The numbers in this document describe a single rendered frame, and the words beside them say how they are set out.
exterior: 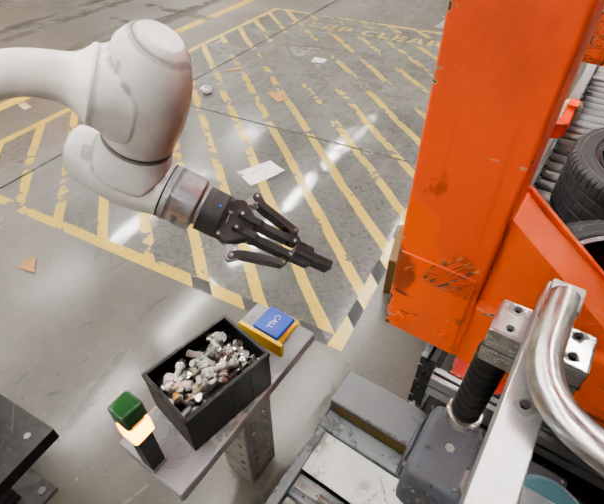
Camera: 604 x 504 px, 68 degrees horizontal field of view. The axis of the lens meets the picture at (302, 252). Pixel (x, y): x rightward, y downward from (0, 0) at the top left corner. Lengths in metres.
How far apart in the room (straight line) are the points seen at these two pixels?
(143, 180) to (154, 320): 1.10
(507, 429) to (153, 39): 0.52
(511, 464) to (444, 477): 0.62
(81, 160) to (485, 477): 0.62
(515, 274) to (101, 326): 1.41
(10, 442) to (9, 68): 0.87
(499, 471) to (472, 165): 0.46
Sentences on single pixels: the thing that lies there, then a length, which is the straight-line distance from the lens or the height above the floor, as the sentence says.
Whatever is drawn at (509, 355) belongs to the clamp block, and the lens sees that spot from 0.49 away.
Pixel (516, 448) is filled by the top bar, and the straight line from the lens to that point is 0.38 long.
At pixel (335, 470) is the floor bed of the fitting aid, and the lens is 1.31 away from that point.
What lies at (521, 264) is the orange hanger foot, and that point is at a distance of 0.81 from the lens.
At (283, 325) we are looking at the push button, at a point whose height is 0.48.
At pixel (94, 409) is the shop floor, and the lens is 1.60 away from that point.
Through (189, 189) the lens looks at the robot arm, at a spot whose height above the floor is 0.91.
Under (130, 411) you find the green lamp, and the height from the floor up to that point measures 0.66.
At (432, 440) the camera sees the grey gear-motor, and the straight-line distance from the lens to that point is 1.01.
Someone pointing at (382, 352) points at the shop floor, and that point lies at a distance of 1.60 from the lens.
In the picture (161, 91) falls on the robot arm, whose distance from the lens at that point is 0.58.
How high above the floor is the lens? 1.30
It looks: 43 degrees down
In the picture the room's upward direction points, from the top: straight up
